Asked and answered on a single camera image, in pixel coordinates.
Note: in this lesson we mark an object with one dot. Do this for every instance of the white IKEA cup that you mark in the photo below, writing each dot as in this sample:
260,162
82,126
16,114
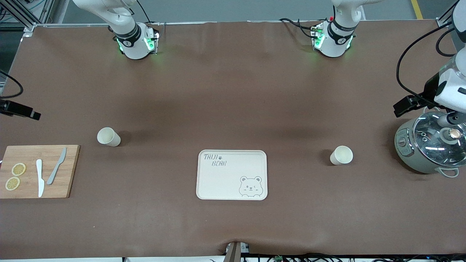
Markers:
107,136
342,155

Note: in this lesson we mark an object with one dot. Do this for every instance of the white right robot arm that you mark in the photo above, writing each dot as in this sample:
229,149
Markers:
133,45

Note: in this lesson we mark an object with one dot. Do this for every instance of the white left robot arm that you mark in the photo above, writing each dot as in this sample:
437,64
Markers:
333,45

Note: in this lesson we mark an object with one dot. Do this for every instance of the grey-green electric pot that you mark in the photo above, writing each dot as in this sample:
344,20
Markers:
404,147

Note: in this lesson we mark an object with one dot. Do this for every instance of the bamboo cutting board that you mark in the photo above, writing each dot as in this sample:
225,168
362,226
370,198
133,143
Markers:
31,153

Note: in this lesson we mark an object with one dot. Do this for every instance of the glass pot lid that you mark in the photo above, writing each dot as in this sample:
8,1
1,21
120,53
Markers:
433,145

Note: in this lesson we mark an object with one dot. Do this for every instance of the lemon slice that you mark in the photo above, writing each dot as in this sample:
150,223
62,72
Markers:
18,169
12,183

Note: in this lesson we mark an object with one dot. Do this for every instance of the grey plastic knife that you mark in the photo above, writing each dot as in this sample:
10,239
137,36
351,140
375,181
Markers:
55,170

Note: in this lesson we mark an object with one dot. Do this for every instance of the white plastic knife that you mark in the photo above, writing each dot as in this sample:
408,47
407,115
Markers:
40,178

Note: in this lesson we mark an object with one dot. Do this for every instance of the brown table cover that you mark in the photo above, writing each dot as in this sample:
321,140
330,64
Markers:
233,109

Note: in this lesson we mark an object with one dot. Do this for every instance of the cream bear print tray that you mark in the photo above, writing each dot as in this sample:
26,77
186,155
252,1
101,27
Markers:
225,182

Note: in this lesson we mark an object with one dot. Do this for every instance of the aluminium frame profile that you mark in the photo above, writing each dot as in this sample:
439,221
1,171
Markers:
446,18
22,16

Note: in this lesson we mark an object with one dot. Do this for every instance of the camera mount post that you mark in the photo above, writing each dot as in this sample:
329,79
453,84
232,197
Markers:
233,253

